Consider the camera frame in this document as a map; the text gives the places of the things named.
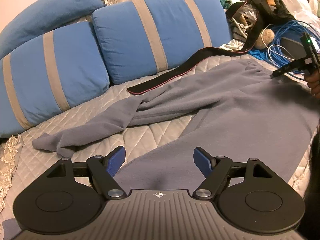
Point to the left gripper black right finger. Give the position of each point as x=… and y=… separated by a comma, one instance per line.
x=249, y=196

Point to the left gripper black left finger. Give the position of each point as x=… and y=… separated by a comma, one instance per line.
x=68, y=195

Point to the grey-blue fleece pants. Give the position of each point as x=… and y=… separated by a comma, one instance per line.
x=239, y=112

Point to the person right hand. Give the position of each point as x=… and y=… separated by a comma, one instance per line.
x=313, y=82

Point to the brown plush toy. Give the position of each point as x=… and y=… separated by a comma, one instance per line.
x=265, y=38

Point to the black bag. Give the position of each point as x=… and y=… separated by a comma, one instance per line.
x=273, y=11

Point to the grey quilted bedspread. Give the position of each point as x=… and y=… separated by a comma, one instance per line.
x=30, y=163

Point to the white crumpled cloth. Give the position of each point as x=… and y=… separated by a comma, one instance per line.
x=233, y=45

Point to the blue pillow grey stripes left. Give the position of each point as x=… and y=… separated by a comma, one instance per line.
x=50, y=74

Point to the blue pillow grey stripes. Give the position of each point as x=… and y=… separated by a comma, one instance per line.
x=50, y=74
x=143, y=37

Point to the blue pillow grey stripes right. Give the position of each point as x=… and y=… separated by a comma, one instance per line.
x=143, y=37

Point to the plain blue pillow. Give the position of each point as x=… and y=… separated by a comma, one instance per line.
x=42, y=17

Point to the black strap red edge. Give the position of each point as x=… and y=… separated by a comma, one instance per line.
x=196, y=58

